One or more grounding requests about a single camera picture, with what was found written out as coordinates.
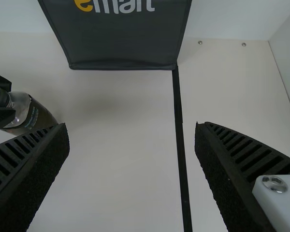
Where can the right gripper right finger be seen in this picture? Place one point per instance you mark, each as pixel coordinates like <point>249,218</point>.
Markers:
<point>232,169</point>

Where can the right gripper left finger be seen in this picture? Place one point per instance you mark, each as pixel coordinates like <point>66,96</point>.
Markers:
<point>26,174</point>

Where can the dark coffee bottle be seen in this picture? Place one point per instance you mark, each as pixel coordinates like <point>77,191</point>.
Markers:
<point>38,116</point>

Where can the dark grey bag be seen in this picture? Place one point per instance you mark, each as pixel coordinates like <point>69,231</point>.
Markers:
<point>123,36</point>

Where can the black strip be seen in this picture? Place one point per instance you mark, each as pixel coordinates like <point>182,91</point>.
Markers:
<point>181,145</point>

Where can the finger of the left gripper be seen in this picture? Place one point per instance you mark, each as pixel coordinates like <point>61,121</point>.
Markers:
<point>0,82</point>
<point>0,118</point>

